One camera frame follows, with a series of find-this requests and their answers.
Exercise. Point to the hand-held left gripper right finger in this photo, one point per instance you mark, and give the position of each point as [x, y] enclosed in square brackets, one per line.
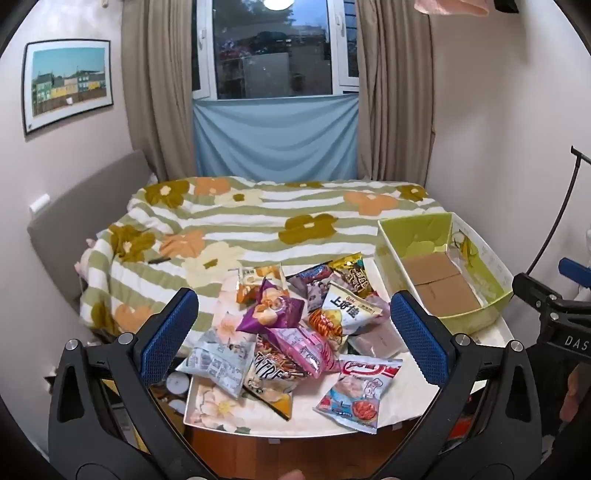
[420, 337]

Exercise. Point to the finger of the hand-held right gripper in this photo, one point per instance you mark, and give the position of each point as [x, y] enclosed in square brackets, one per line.
[572, 271]
[531, 290]

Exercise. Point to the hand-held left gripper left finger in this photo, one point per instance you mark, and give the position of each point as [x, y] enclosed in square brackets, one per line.
[171, 332]

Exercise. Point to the grey white snack packet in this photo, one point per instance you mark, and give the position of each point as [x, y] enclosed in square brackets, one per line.
[212, 360]

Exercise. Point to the green cardboard box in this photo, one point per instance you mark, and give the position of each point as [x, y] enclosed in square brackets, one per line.
[443, 286]

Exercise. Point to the white green chip packet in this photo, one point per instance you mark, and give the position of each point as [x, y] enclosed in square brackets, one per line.
[346, 304]

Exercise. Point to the red white blue snack packet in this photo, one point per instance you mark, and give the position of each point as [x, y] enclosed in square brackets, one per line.
[355, 397]

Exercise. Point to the gold snack packet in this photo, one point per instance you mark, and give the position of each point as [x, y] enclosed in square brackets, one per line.
[355, 274]

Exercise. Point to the orange cake packet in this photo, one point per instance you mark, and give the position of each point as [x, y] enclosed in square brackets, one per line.
[249, 281]

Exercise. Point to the orange red snack packet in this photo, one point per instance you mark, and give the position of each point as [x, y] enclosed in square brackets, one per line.
[325, 325]

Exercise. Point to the purple chip bag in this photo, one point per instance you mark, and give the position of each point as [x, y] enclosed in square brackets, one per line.
[272, 309]

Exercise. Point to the dark brown snack packet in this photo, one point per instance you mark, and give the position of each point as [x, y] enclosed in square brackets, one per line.
[268, 385]

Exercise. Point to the grey purple cookie packet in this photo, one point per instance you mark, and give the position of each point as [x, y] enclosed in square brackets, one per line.
[314, 290]

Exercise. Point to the pink snack packet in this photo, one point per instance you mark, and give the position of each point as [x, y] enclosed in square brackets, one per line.
[300, 346]

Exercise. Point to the person's right hand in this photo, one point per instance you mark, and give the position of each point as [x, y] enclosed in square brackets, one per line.
[572, 392]

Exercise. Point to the white floral tablecloth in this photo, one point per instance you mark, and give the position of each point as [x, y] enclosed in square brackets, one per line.
[415, 401]

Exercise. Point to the black pen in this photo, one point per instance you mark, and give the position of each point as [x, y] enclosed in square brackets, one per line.
[159, 260]

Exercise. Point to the grey bed headboard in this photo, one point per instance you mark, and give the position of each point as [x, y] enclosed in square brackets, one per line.
[83, 203]

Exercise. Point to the green striped floral blanket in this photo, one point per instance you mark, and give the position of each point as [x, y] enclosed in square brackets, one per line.
[277, 207]

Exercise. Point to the blue cloth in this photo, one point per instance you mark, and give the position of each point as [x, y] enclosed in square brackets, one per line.
[277, 138]

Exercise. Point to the beige curtain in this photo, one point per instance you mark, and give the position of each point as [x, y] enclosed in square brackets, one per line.
[392, 92]
[157, 92]

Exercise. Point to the pink cloth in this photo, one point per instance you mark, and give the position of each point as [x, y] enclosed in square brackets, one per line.
[452, 7]

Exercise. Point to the window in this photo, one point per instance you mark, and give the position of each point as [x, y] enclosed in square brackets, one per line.
[272, 60]

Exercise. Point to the white wall socket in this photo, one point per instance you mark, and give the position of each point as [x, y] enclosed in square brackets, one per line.
[39, 203]

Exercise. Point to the framed wall poster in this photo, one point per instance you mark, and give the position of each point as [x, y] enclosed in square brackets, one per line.
[69, 83]

